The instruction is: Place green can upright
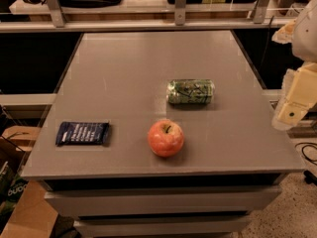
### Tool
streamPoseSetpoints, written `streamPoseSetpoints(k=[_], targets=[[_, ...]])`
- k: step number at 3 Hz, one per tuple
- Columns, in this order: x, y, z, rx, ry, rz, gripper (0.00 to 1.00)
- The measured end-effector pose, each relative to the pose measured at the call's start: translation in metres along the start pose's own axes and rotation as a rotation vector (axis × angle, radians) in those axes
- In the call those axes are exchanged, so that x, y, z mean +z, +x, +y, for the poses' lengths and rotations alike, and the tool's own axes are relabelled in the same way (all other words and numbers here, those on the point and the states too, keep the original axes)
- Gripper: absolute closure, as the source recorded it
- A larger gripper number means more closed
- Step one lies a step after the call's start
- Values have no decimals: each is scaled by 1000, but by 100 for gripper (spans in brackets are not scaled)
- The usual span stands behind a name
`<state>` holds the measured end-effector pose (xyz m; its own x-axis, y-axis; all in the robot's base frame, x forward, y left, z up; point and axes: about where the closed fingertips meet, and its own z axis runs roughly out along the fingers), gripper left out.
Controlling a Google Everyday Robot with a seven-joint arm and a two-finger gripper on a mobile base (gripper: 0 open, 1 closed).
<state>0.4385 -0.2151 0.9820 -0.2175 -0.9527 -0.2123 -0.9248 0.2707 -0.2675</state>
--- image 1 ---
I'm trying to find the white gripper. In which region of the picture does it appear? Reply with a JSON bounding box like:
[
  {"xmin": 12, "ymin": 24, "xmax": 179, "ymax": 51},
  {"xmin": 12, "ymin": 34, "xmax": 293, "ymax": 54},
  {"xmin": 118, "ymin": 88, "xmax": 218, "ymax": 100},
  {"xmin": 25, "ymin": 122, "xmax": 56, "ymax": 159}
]
[{"xmin": 271, "ymin": 0, "xmax": 317, "ymax": 131}]

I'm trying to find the green soda can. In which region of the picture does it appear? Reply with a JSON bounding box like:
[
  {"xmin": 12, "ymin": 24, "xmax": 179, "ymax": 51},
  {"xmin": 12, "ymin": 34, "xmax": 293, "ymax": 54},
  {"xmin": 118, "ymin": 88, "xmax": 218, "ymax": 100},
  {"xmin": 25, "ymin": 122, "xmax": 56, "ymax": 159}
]
[{"xmin": 166, "ymin": 79, "xmax": 215, "ymax": 105}]

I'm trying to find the red apple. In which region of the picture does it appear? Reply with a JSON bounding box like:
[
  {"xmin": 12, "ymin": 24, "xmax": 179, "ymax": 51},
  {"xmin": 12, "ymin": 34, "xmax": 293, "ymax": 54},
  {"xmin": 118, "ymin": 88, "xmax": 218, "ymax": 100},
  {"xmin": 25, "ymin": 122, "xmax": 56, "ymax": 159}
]
[{"xmin": 148, "ymin": 119, "xmax": 184, "ymax": 158}]

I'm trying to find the grey drawer cabinet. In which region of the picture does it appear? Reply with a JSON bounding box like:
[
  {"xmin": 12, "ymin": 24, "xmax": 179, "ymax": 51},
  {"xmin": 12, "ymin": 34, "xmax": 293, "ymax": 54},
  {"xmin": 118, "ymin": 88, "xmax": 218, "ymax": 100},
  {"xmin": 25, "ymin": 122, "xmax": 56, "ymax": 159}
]
[{"xmin": 45, "ymin": 184, "xmax": 281, "ymax": 238}]

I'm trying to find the dark blue snack packet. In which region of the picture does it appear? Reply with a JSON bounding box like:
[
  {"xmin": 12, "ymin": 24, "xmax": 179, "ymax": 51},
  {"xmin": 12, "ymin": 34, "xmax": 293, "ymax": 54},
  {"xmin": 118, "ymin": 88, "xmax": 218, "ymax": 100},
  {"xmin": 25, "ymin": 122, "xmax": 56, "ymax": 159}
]
[{"xmin": 55, "ymin": 122, "xmax": 110, "ymax": 146}]

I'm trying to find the brown cardboard box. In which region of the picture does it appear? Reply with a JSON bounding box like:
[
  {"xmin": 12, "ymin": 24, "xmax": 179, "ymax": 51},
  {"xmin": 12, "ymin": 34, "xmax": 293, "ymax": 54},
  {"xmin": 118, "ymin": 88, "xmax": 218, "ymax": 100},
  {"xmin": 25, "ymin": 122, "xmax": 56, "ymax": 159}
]
[{"xmin": 0, "ymin": 126, "xmax": 57, "ymax": 238}]

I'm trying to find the green printed bag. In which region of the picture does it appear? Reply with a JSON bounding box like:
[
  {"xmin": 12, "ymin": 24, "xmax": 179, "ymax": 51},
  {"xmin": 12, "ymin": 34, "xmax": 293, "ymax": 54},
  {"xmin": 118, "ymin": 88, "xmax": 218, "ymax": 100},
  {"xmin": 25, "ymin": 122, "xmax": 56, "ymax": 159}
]
[{"xmin": 0, "ymin": 162, "xmax": 28, "ymax": 216}]

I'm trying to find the black floor cable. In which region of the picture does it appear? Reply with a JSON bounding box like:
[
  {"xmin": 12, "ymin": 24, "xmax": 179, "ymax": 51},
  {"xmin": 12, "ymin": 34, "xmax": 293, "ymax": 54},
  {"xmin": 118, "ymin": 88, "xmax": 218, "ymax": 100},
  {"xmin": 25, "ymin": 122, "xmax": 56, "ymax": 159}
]
[{"xmin": 294, "ymin": 141, "xmax": 317, "ymax": 167}]

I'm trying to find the metal railing frame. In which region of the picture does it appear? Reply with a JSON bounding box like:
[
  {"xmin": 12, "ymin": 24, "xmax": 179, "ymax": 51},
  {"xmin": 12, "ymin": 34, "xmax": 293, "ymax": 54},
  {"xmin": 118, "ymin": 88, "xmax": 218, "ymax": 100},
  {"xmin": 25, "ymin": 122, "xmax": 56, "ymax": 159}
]
[{"xmin": 0, "ymin": 0, "xmax": 300, "ymax": 33}]

